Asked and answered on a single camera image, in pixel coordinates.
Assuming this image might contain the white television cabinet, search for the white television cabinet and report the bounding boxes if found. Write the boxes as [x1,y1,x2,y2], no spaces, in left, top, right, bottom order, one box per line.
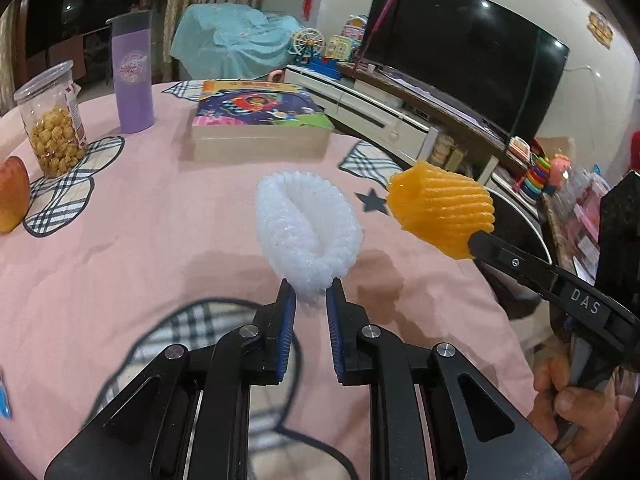
[285,62,501,182]

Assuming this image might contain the colourful picture book box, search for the colourful picture book box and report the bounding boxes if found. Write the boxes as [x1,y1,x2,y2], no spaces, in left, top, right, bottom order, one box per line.
[191,79,335,163]

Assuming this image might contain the pink stick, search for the pink stick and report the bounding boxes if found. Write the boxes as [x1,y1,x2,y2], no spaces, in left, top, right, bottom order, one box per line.
[357,0,404,69]

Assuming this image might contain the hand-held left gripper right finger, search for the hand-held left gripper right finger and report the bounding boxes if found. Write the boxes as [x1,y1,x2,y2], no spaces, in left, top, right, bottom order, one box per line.
[325,277,571,480]

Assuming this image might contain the clear popcorn jar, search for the clear popcorn jar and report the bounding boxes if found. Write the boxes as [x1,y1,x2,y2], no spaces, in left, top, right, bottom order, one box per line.
[13,60,90,179]

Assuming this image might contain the red yellow apple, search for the red yellow apple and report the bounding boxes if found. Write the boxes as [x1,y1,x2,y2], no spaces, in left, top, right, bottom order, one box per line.
[0,156,31,234]

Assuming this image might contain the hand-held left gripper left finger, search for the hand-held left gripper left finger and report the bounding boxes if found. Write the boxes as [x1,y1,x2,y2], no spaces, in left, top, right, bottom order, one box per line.
[45,280,299,480]

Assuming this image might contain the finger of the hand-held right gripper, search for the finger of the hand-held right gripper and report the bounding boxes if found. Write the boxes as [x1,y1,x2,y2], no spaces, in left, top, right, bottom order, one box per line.
[467,230,557,307]

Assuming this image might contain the toy ferris wheel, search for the toy ferris wheel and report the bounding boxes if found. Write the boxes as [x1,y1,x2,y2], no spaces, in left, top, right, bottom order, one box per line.
[289,27,327,69]

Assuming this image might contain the person's right hand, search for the person's right hand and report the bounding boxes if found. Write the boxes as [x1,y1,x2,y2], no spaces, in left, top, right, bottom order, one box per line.
[530,355,627,452]

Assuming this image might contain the pink pig toy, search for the pink pig toy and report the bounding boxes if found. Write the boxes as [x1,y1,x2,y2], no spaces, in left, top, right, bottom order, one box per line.
[547,156,574,194]

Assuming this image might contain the rainbow stacking rings toy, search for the rainbow stacking rings toy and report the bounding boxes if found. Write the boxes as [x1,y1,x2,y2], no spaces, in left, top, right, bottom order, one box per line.
[522,155,552,197]

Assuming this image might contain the black bin with white rim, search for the black bin with white rim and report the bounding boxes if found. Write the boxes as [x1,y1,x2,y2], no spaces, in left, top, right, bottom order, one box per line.
[487,187,557,322]

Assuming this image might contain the black flat television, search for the black flat television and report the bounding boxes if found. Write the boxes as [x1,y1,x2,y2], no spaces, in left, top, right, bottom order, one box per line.
[360,0,571,147]

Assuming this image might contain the pink patchwork tablecloth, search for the pink patchwork tablecloth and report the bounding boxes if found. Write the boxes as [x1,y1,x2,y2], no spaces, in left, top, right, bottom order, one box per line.
[0,80,538,480]

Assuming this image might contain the dark glass sliding door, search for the dark glass sliding door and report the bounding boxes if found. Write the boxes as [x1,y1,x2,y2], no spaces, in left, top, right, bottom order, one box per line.
[25,0,171,86]

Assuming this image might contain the orange foam fruit net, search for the orange foam fruit net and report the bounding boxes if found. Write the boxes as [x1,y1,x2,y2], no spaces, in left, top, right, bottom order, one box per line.
[386,159,496,262]

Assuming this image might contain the white foam fruit net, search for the white foam fruit net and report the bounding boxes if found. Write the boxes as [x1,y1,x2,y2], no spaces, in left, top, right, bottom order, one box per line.
[255,171,364,307]

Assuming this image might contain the armchair under blue cloth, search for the armchair under blue cloth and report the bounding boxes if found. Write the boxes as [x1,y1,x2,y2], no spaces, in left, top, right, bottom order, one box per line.
[170,4,303,84]

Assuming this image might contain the pink toy package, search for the pink toy package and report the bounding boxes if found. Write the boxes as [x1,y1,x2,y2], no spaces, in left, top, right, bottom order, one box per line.
[570,175,607,282]

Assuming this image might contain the brown marble counter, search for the brown marble counter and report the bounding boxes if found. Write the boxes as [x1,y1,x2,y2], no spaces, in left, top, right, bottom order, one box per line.
[542,192,577,272]

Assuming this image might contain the purple tumbler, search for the purple tumbler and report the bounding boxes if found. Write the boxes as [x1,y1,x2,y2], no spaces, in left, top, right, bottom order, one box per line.
[107,10,156,135]

